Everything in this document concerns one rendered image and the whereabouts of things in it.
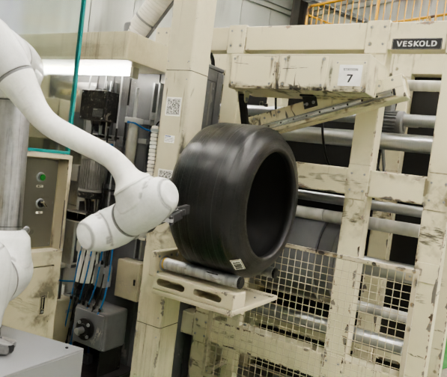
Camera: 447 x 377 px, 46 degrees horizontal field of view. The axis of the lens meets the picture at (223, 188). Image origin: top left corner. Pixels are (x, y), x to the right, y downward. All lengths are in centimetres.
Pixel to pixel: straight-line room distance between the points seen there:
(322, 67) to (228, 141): 53
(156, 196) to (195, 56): 98
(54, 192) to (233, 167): 75
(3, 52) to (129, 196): 49
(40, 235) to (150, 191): 93
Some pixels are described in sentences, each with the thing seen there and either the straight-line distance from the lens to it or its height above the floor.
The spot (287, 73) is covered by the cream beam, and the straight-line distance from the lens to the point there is 218.
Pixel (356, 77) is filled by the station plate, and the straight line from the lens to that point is 207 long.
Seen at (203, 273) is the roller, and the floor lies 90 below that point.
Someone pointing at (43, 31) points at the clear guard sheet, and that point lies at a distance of 204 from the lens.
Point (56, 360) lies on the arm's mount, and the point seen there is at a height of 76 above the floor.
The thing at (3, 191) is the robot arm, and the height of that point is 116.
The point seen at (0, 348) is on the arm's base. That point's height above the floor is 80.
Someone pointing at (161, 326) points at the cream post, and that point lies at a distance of 219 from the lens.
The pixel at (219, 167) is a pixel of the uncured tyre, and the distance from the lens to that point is 175.
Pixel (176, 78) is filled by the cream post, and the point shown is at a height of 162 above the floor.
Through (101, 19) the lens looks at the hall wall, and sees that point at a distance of 1202.
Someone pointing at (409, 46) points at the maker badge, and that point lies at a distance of 238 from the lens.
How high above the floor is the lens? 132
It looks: 3 degrees down
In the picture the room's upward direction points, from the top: 7 degrees clockwise
